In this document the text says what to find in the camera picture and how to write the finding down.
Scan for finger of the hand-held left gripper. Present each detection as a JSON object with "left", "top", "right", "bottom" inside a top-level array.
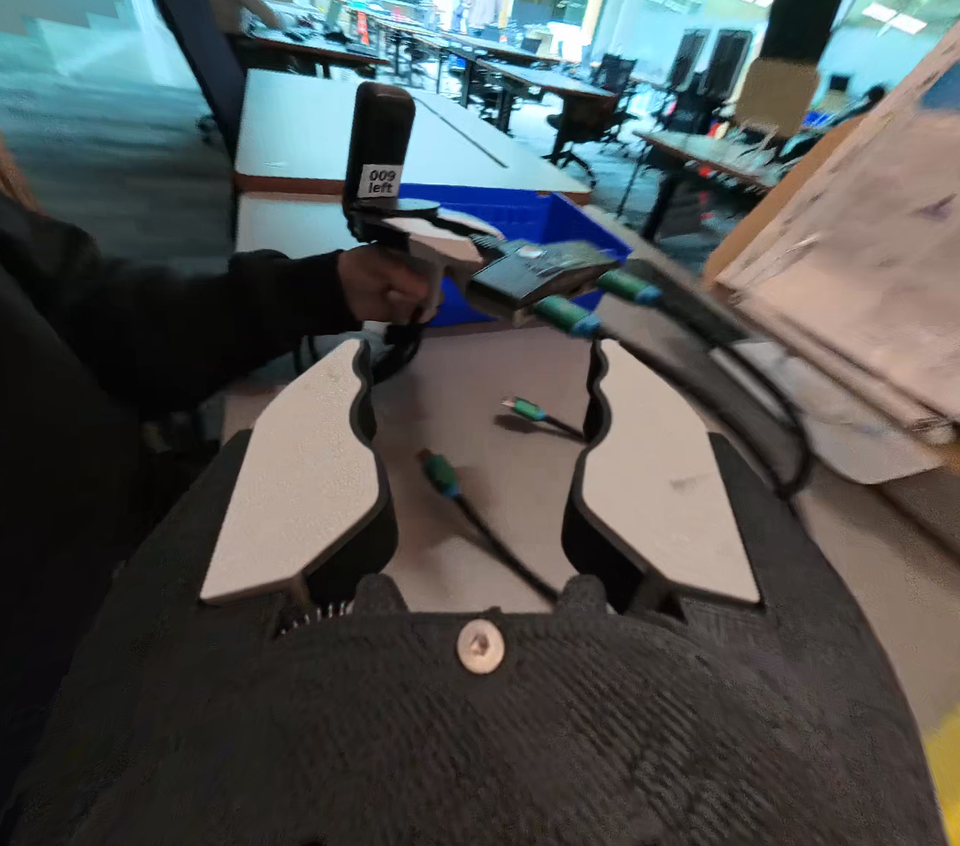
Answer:
[
  {"left": 437, "top": 208, "right": 504, "bottom": 245},
  {"left": 384, "top": 216, "right": 487, "bottom": 268}
]

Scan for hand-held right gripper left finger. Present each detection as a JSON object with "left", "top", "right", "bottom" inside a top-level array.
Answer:
[{"left": 197, "top": 338, "right": 400, "bottom": 614}]

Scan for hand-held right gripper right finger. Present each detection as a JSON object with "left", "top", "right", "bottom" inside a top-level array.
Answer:
[{"left": 561, "top": 338, "right": 764, "bottom": 616}]

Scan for blue plastic bin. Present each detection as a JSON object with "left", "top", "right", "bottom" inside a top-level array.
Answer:
[{"left": 397, "top": 183, "right": 635, "bottom": 329}]

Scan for black square USB hub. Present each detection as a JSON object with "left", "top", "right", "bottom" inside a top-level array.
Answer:
[{"left": 465, "top": 242, "right": 624, "bottom": 323}]

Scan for black cable green plug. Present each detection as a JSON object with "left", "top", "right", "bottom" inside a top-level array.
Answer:
[
  {"left": 531, "top": 295, "right": 796, "bottom": 487},
  {"left": 416, "top": 448, "right": 560, "bottom": 603}
]

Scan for thick black braided cable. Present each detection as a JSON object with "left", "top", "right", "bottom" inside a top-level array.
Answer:
[{"left": 596, "top": 264, "right": 819, "bottom": 498}]

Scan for person's left forearm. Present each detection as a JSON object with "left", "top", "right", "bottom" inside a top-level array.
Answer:
[{"left": 135, "top": 248, "right": 360, "bottom": 412}]

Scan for white neighbouring desk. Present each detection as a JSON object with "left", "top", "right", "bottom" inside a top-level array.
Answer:
[{"left": 234, "top": 68, "right": 594, "bottom": 203}]

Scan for cluttered dark desk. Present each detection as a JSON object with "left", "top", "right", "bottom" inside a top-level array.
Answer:
[{"left": 231, "top": 24, "right": 393, "bottom": 80}]

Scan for person's left hand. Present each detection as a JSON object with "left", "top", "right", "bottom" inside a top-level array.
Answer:
[{"left": 336, "top": 246, "right": 435, "bottom": 326}]

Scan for grey office table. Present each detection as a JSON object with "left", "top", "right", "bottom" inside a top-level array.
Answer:
[{"left": 474, "top": 57, "right": 625, "bottom": 166}]

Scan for black swivel chair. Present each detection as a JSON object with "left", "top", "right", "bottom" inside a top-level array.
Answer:
[{"left": 549, "top": 54, "right": 640, "bottom": 181}]

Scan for dark partition panel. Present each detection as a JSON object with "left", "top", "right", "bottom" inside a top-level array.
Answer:
[{"left": 144, "top": 0, "right": 250, "bottom": 162}]

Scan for white flat board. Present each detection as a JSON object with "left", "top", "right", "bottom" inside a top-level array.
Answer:
[{"left": 795, "top": 366, "right": 950, "bottom": 487}]

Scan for brown-top office table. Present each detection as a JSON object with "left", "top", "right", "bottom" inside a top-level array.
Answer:
[{"left": 636, "top": 128, "right": 783, "bottom": 241}]

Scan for person's body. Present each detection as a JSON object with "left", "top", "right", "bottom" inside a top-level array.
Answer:
[{"left": 0, "top": 133, "right": 249, "bottom": 824}]

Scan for brown cardboard box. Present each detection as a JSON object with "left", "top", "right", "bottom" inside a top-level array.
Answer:
[{"left": 701, "top": 28, "right": 960, "bottom": 443}]

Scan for brown cardboard sheet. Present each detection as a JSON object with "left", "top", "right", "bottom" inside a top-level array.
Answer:
[{"left": 737, "top": 58, "right": 820, "bottom": 139}]

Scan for black standing screen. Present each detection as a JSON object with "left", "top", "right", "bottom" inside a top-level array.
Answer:
[{"left": 759, "top": 0, "right": 850, "bottom": 64}]

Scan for thin black hub cable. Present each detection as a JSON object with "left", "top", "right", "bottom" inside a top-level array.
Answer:
[{"left": 498, "top": 396, "right": 588, "bottom": 443}]

